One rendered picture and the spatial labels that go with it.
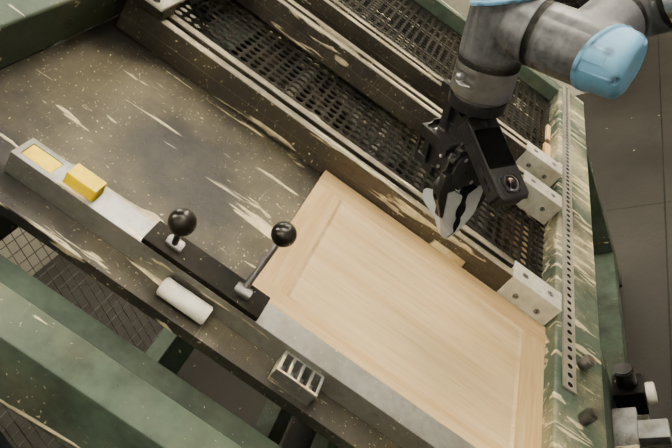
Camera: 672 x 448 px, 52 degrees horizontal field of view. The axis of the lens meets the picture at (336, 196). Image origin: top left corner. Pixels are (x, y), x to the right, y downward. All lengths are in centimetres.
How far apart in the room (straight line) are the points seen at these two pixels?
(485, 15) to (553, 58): 9
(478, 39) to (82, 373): 58
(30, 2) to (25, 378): 64
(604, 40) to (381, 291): 66
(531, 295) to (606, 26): 82
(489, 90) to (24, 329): 60
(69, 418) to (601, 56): 71
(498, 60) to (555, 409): 72
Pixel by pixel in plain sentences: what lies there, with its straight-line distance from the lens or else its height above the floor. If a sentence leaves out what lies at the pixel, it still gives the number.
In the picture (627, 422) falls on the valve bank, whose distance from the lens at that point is 151.
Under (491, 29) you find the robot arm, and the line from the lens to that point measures 79.
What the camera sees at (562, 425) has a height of 89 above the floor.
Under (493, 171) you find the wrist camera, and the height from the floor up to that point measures 147.
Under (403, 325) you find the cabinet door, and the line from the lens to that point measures 122.
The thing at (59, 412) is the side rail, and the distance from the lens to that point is 89.
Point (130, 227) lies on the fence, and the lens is 103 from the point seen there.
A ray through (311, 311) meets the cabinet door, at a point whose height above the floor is 126.
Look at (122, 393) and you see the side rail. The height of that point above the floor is 141.
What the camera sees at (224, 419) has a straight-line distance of 102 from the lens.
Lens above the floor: 180
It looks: 21 degrees down
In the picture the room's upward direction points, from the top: 23 degrees counter-clockwise
